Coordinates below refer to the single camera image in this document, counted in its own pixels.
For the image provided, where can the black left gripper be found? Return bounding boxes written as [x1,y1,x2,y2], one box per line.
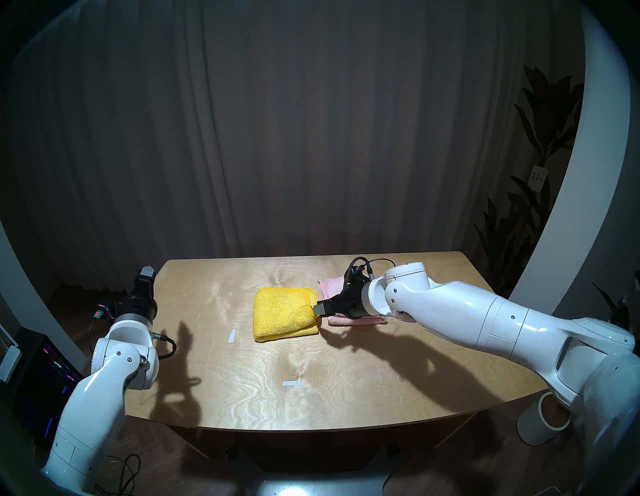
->
[112,266,159,323]

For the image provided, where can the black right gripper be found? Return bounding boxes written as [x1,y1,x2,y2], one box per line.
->
[313,279,372,321]

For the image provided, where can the pink terry towel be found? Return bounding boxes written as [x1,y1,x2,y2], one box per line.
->
[318,277,389,327]

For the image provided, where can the yellow terry towel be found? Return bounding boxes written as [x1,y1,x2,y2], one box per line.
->
[252,286,321,343]

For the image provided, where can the black computer tower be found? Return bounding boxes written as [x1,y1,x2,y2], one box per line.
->
[12,327,85,451]

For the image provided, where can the grey pleated curtain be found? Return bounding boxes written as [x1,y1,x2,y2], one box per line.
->
[0,0,586,296]

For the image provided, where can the white plant pot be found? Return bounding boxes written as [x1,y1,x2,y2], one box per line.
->
[517,391,572,447]

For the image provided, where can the tall dark leafy plant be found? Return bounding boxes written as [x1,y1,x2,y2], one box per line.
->
[472,65,586,297]

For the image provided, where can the dark potted plant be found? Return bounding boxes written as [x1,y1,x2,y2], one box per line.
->
[592,270,640,343]

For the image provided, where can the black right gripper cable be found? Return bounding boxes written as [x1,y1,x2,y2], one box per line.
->
[341,256,397,296]

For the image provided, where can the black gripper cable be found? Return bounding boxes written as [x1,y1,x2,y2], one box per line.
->
[87,300,178,362]
[341,256,397,296]

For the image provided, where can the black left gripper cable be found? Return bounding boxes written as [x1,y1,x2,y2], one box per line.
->
[87,300,178,362]

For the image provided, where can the white wall device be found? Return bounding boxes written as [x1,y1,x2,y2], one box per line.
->
[0,322,22,385]

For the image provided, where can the black floor cables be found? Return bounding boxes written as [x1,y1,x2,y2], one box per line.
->
[92,452,143,496]

